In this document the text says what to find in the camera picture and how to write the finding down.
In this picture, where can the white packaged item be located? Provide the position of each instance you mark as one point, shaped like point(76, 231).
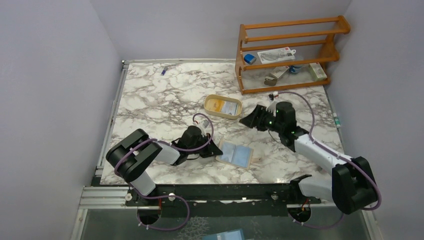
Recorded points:
point(276, 55)

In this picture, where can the yellow white card in tray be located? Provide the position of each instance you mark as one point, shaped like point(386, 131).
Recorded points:
point(215, 105)

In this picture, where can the blue white cup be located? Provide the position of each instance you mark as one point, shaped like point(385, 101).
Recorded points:
point(295, 69)

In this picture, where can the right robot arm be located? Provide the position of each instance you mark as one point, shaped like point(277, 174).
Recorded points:
point(352, 185)

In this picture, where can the blue small box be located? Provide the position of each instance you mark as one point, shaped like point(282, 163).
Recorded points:
point(249, 59)

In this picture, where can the orange wooden rack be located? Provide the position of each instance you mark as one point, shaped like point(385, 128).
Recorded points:
point(313, 39)

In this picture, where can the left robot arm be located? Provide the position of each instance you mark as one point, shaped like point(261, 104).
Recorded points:
point(133, 155)

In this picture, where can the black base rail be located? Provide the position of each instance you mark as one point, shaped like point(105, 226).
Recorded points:
point(220, 200)

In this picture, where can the white VIP credit card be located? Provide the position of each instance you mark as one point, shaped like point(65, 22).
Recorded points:
point(230, 108)

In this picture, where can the blue object at bottom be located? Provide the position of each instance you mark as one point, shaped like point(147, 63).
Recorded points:
point(227, 235)

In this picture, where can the tan oval tray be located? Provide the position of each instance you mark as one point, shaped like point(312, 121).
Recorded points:
point(215, 96)

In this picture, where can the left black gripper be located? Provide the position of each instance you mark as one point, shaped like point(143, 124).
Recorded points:
point(212, 150)

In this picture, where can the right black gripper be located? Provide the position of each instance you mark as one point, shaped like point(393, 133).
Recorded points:
point(255, 119)

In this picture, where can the green white box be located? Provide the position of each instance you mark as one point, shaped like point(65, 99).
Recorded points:
point(317, 72)

